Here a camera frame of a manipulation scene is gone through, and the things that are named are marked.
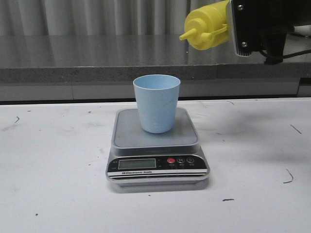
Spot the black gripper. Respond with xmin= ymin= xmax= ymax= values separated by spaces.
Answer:
xmin=242 ymin=0 xmax=311 ymax=52

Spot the yellow squeeze bottle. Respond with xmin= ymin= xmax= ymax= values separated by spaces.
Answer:
xmin=179 ymin=0 xmax=229 ymax=50

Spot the light blue plastic cup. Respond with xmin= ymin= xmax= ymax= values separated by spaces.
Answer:
xmin=133 ymin=74 xmax=181 ymax=133

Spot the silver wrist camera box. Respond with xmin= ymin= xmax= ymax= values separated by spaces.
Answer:
xmin=226 ymin=0 xmax=252 ymax=57

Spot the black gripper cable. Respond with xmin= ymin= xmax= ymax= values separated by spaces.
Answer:
xmin=259 ymin=48 xmax=311 ymax=65

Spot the grey stone counter ledge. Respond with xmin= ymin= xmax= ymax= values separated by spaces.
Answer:
xmin=0 ymin=35 xmax=311 ymax=84

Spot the white appliance in corner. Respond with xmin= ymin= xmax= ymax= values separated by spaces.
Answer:
xmin=293 ymin=25 xmax=311 ymax=37

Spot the silver electronic kitchen scale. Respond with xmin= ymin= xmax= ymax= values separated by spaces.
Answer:
xmin=106 ymin=108 xmax=210 ymax=186

